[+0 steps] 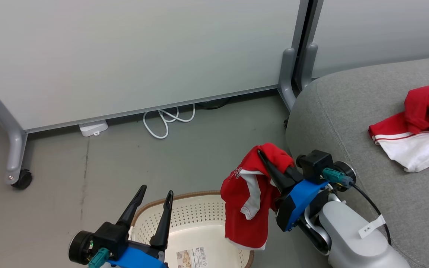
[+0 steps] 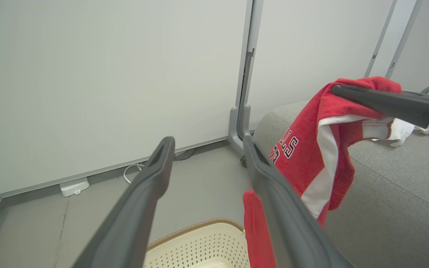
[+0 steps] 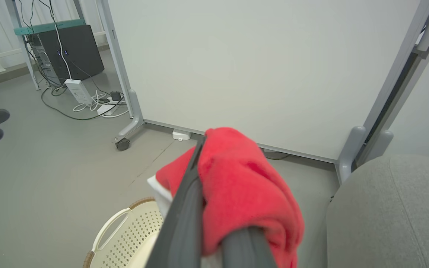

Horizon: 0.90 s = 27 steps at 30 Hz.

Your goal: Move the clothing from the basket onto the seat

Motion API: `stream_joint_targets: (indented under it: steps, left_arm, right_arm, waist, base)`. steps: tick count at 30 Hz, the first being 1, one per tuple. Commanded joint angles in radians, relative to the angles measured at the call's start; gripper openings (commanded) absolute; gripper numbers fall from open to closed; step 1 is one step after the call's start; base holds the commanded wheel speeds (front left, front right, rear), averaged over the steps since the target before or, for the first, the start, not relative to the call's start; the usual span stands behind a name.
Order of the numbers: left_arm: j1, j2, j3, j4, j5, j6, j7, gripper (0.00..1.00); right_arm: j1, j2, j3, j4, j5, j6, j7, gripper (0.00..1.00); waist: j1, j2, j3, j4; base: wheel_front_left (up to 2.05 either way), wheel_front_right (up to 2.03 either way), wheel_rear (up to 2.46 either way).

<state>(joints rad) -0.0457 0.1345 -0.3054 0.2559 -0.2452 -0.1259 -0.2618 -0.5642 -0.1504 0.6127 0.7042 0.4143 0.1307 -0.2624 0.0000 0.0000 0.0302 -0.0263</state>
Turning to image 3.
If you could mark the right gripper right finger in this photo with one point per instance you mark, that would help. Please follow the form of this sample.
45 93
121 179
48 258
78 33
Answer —
246 249

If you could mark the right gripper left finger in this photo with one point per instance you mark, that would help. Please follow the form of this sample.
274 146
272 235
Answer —
183 227

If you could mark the red jersey white print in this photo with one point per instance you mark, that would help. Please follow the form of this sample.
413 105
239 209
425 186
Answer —
244 186

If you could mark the cream plastic laundry basket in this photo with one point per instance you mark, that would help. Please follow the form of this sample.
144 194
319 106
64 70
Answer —
125 238

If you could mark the small white plastic box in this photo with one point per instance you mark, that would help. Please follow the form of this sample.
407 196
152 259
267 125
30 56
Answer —
181 134

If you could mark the black partition caster wheel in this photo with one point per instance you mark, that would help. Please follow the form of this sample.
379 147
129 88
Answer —
123 144

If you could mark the small black power adapter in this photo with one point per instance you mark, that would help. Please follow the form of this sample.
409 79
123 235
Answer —
116 96

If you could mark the grey fabric sofa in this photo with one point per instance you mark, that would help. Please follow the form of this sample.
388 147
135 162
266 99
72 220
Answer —
393 216

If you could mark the large white power strip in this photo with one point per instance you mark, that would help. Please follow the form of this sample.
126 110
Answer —
77 91

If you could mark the white mobile partition board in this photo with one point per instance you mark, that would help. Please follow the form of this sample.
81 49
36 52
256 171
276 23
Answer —
255 67

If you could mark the black computer tower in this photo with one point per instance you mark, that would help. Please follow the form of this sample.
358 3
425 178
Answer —
76 48

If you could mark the teal top table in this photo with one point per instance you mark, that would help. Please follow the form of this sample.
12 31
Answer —
47 26

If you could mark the white partition board grey frame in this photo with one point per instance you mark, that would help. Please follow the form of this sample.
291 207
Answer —
426 111

